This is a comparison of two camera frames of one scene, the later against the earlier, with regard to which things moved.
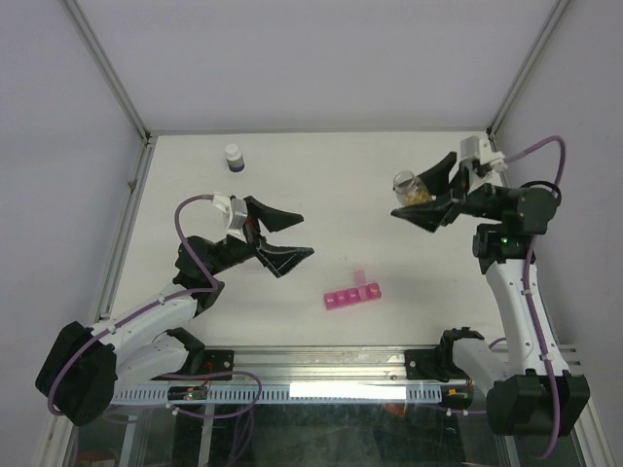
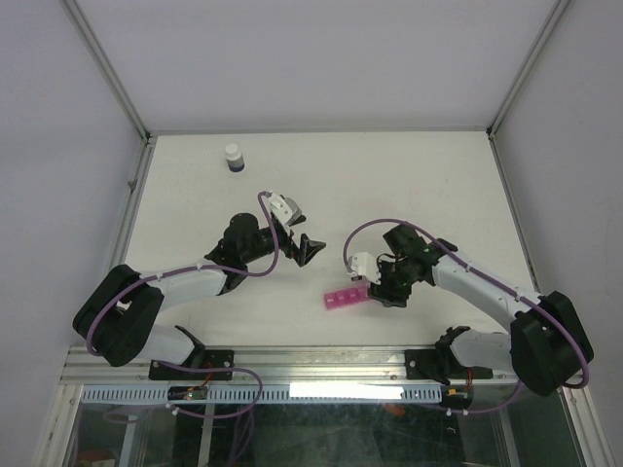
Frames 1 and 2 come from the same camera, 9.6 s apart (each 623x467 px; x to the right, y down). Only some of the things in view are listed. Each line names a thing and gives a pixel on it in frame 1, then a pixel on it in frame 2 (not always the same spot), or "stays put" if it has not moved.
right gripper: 444,209 -> 384,294
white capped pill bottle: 234,159 stays put
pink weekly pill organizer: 361,292 stays put
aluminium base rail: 323,364 stays put
